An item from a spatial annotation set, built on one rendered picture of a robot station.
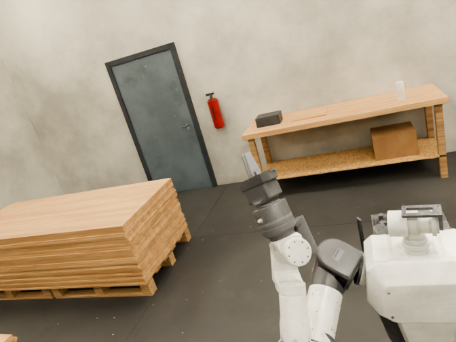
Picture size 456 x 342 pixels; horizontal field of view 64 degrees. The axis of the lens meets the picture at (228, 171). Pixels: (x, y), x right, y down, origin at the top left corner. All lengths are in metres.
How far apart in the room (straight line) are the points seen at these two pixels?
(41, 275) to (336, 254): 3.61
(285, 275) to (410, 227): 0.33
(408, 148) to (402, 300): 3.60
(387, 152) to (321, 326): 3.68
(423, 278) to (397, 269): 0.06
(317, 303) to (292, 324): 0.13
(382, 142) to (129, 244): 2.93
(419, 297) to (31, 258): 3.74
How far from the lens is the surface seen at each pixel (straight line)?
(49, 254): 4.09
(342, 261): 1.07
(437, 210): 1.00
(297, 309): 0.92
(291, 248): 0.87
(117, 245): 3.52
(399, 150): 4.57
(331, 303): 1.04
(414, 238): 1.04
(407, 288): 1.04
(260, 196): 0.89
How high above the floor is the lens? 1.98
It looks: 19 degrees down
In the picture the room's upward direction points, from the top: 16 degrees counter-clockwise
